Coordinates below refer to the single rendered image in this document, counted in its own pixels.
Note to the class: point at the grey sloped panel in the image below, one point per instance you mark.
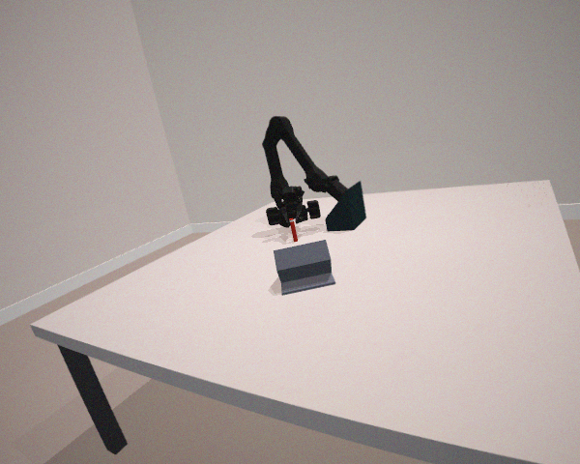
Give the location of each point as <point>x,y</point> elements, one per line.
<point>304,267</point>

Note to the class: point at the red peg with white band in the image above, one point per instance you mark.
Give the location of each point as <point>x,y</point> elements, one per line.
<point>293,229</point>

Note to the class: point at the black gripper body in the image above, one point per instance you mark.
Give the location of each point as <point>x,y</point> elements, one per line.
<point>291,210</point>

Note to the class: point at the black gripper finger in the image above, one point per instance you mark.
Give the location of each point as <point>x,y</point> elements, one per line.
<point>283,216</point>
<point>301,214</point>

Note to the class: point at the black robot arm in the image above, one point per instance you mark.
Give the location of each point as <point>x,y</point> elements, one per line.
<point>316,179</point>

